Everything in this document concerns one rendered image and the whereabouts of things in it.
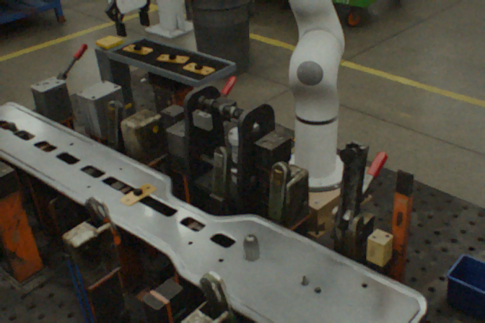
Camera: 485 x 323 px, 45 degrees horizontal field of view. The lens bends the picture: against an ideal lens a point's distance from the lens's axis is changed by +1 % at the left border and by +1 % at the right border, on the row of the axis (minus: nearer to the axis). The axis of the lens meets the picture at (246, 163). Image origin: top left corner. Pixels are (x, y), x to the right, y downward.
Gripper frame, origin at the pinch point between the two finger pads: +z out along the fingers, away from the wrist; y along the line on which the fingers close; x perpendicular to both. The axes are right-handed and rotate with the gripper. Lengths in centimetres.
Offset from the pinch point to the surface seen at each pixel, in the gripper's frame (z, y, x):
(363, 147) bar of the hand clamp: 1, 26, 81
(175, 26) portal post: 117, -259, -224
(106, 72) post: 15.4, 1.5, -13.1
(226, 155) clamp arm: 13, 25, 49
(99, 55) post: 10.2, 1.4, -14.6
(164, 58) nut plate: 6.2, 1.3, 11.4
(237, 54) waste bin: 106, -208, -121
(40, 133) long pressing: 22.6, 28.5, -12.8
